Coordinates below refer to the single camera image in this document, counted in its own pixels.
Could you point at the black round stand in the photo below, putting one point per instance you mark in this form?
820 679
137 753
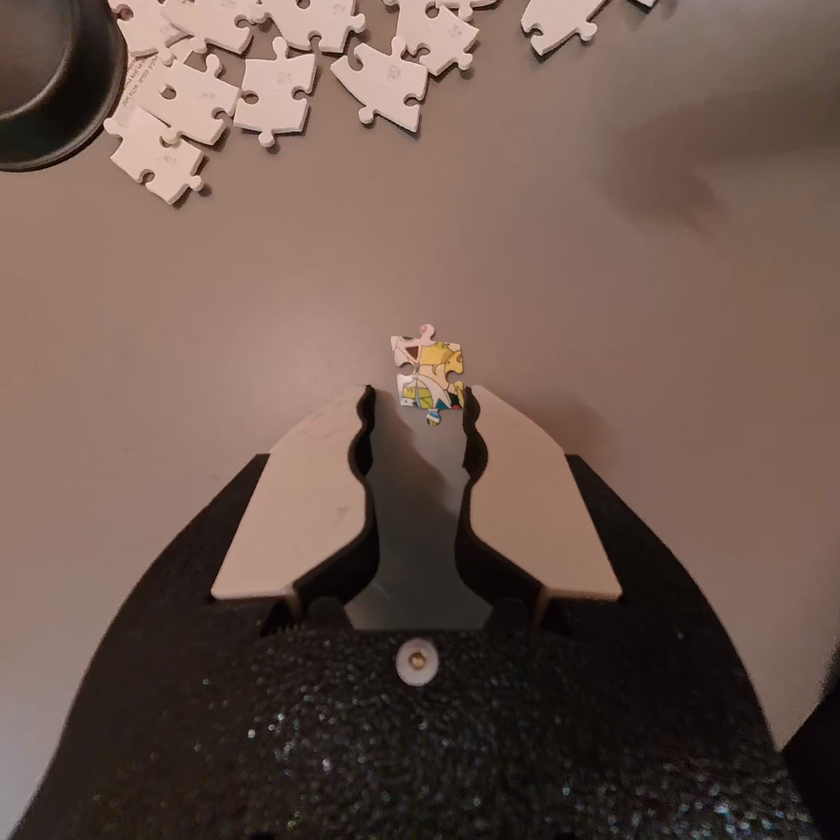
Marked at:
105 98

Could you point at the pile of white puzzle pieces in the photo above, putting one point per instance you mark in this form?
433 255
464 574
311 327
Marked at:
275 85

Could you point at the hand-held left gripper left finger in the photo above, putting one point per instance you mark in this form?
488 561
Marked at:
295 512

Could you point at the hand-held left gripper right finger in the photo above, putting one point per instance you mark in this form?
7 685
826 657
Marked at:
538 518

